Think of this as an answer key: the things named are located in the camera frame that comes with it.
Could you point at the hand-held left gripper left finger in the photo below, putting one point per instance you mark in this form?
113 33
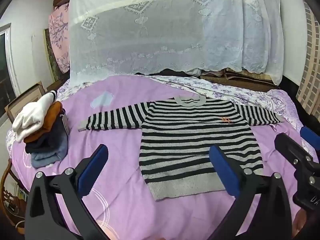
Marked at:
93 165

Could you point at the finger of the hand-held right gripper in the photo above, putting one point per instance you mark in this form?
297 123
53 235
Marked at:
311 140
290 147

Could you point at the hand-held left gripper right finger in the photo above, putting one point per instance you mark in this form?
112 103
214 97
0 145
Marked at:
225 170

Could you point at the black grey striped sweater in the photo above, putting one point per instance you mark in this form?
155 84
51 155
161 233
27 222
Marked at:
195 150

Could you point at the light blue folded garment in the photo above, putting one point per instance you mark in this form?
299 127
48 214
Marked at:
50 155

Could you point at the dark navy folded garment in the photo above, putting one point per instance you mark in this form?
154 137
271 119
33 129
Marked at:
52 135

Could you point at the orange-brown folded garment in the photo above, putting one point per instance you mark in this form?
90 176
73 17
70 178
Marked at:
51 120

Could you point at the white folded sweater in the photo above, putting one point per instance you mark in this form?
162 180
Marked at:
32 116

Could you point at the purple floral bedsheet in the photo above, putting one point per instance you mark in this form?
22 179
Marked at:
225 90

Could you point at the wooden chair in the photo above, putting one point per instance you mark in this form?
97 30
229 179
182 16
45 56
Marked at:
5 180

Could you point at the window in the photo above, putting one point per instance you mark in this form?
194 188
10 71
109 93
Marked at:
5 75

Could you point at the pink floral cloth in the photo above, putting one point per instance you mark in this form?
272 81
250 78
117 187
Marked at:
58 30

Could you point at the white lace cover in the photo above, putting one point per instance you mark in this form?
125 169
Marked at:
162 30

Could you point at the wooden picture frame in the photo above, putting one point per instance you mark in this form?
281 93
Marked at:
30 95

